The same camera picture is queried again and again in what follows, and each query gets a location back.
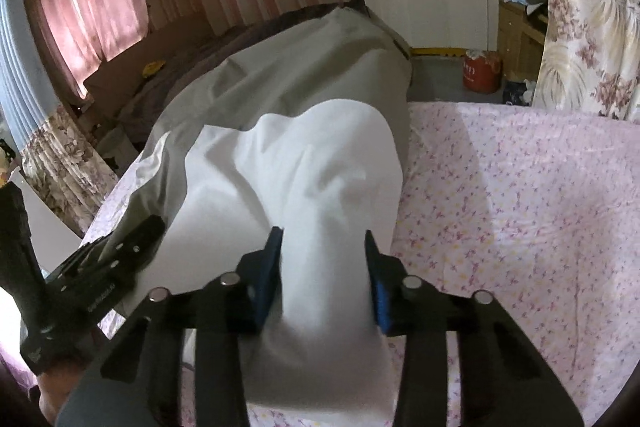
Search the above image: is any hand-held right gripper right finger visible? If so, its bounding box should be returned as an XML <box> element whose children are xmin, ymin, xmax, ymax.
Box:
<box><xmin>365</xmin><ymin>231</ymin><xmax>583</xmax><ymax>427</ymax></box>

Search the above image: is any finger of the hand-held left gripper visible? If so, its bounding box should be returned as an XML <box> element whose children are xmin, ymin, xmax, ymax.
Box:
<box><xmin>107</xmin><ymin>214</ymin><xmax>167</xmax><ymax>269</ymax></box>

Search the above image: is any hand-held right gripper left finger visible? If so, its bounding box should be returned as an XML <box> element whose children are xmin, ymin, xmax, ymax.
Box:
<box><xmin>100</xmin><ymin>227</ymin><xmax>286</xmax><ymax>427</ymax></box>

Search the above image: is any grey and white jacket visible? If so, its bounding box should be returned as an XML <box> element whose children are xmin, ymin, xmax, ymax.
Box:
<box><xmin>120</xmin><ymin>4</ymin><xmax>413</xmax><ymax>423</ymax></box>

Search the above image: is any person's left forearm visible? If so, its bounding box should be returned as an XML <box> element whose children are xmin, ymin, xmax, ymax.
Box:
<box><xmin>37</xmin><ymin>352</ymin><xmax>166</xmax><ymax>427</ymax></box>

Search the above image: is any pink floral bedsheet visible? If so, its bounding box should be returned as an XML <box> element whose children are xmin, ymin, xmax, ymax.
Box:
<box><xmin>0</xmin><ymin>99</ymin><xmax>640</xmax><ymax>427</ymax></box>

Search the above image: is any bed with purple cover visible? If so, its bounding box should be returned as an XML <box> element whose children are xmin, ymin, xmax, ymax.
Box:
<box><xmin>82</xmin><ymin>0</ymin><xmax>373</xmax><ymax>145</ymax></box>

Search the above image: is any pink window curtain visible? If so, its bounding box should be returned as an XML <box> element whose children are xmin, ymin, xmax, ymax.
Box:
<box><xmin>25</xmin><ymin>0</ymin><xmax>151</xmax><ymax>92</ymax></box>

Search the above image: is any black bag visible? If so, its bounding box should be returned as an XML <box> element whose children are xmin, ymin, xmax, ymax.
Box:
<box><xmin>502</xmin><ymin>79</ymin><xmax>536</xmax><ymax>106</ymax></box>

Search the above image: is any red round bag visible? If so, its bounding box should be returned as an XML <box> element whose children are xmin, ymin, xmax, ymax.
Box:
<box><xmin>462</xmin><ymin>48</ymin><xmax>502</xmax><ymax>94</ymax></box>

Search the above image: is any yellow black floor strip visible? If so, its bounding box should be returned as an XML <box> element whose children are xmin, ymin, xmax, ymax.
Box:
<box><xmin>410</xmin><ymin>47</ymin><xmax>466</xmax><ymax>58</ymax></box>

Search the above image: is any wooden cabinet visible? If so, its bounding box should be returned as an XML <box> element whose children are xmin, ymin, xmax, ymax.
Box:
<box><xmin>492</xmin><ymin>0</ymin><xmax>548</xmax><ymax>80</ymax></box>

